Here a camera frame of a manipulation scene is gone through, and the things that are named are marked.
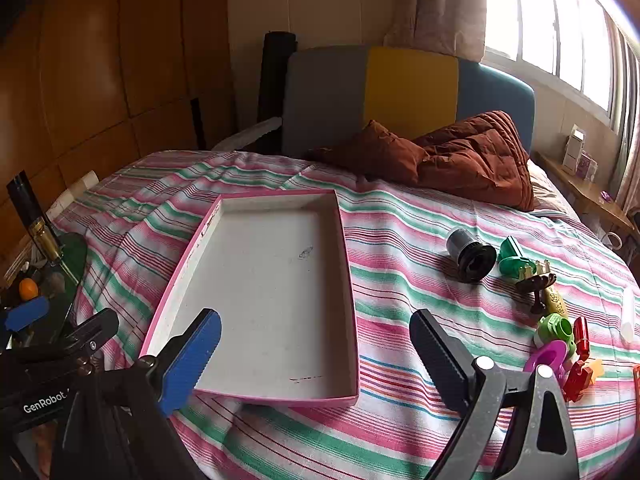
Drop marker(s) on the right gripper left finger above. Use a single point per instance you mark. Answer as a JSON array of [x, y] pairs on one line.
[[118, 424]]

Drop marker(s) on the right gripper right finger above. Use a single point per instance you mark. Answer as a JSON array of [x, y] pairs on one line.
[[539, 443]]

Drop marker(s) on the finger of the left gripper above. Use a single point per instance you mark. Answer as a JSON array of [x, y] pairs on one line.
[[25, 314]]

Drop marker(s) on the red building block piece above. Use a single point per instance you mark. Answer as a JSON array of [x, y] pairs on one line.
[[577, 381]]

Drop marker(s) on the purple plastic funnel toy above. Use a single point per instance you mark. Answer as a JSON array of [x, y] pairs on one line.
[[553, 355]]

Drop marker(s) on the lime green plug adapter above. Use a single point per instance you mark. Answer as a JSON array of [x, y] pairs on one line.
[[554, 327]]

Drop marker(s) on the red lipstick tube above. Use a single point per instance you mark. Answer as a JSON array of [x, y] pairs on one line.
[[581, 336]]

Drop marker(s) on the yellow patterned oval case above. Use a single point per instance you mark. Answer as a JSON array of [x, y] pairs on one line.
[[554, 302]]

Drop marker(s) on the brown massage comb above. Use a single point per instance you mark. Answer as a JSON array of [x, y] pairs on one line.
[[534, 278]]

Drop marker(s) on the teal green plastic stamp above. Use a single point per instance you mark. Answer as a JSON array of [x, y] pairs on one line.
[[512, 263]]

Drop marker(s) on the black thread spool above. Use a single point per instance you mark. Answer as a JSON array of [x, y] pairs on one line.
[[474, 259]]

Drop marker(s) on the orange fruit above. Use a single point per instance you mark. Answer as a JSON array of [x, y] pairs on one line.
[[28, 289]]

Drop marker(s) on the green glass side table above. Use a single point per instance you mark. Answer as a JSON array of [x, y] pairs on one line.
[[59, 283]]

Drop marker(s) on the gold black bottle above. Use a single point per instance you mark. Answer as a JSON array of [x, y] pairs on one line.
[[33, 218]]

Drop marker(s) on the white paper cup stack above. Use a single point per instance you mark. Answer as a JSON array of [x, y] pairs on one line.
[[79, 187]]

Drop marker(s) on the pink white tray box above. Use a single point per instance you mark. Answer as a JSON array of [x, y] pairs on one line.
[[274, 266]]

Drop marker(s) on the wooden bedside shelf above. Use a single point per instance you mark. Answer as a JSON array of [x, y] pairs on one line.
[[587, 195]]

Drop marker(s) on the rust brown quilt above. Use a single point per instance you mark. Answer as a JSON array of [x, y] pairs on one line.
[[479, 158]]

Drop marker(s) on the purple small box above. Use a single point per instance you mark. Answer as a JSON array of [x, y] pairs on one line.
[[586, 168]]

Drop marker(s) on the wooden wardrobe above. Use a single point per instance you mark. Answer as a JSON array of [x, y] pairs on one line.
[[92, 85]]

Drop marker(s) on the white small box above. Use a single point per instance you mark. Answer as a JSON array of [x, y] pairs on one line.
[[574, 147]]

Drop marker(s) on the black rolled mat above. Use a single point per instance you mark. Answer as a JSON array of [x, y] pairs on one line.
[[277, 49]]

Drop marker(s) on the grey yellow blue headboard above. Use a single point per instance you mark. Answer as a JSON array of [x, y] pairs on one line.
[[332, 92]]

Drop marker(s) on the pink curtain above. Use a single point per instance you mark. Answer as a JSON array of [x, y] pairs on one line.
[[449, 27]]

